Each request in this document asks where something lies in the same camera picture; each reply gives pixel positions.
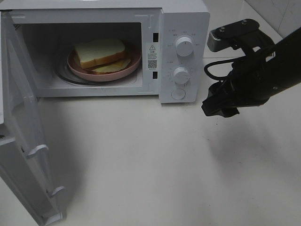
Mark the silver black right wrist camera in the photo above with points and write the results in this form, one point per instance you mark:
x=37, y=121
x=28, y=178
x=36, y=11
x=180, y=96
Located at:
x=244, y=34

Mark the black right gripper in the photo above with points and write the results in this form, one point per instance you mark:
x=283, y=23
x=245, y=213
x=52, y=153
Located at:
x=247, y=84

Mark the round white door button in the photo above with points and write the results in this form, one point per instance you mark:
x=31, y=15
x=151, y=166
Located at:
x=178, y=94

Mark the glass microwave turntable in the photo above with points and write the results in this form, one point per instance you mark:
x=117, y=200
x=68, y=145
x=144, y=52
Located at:
x=64, y=73

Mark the toast bread sandwich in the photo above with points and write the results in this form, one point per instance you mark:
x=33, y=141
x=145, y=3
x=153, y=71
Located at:
x=103, y=55

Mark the white microwave oven body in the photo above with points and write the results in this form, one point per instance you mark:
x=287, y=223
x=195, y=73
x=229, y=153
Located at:
x=51, y=28

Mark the pink round plate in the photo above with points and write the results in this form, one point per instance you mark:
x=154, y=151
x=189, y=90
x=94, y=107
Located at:
x=108, y=75

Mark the white warning label sticker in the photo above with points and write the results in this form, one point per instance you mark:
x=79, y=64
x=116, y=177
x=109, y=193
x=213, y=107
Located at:
x=152, y=55

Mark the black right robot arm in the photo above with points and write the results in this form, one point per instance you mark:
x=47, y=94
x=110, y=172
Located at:
x=285, y=64

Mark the white round knob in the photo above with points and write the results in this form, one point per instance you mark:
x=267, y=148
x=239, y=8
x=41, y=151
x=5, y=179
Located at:
x=181, y=75
x=184, y=45

